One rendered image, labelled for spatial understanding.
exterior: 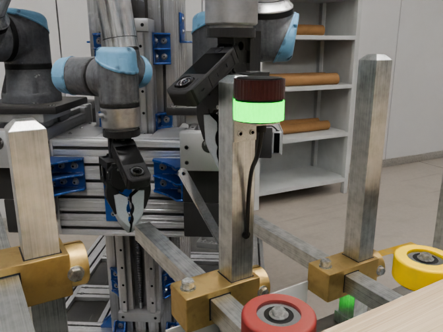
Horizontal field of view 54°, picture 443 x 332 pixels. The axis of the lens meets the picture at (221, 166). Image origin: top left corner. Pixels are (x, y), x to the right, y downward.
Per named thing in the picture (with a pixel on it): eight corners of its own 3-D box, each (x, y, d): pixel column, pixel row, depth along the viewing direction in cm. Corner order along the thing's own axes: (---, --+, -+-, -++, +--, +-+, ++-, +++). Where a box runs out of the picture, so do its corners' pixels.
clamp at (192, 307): (171, 314, 61) (169, 282, 60) (250, 288, 68) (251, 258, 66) (188, 336, 56) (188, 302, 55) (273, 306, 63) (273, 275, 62)
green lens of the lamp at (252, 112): (223, 117, 53) (223, 99, 52) (264, 113, 56) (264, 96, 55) (252, 124, 48) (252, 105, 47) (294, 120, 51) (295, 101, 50)
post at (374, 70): (337, 325, 80) (358, 53, 67) (351, 319, 81) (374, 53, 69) (351, 336, 77) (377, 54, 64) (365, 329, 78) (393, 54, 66)
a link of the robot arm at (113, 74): (113, 47, 86) (146, 47, 82) (117, 102, 89) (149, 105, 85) (82, 47, 80) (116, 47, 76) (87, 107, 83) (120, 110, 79)
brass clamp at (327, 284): (304, 287, 75) (305, 260, 73) (359, 267, 81) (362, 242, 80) (329, 305, 70) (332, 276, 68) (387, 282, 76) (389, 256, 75)
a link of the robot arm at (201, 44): (198, 62, 120) (198, 10, 116) (246, 62, 117) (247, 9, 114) (186, 64, 108) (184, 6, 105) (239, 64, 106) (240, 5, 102)
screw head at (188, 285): (177, 286, 59) (177, 278, 58) (191, 282, 60) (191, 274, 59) (184, 294, 57) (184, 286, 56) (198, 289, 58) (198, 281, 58)
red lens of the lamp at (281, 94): (223, 96, 52) (223, 78, 52) (264, 93, 55) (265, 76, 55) (252, 101, 47) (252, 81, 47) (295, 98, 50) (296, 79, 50)
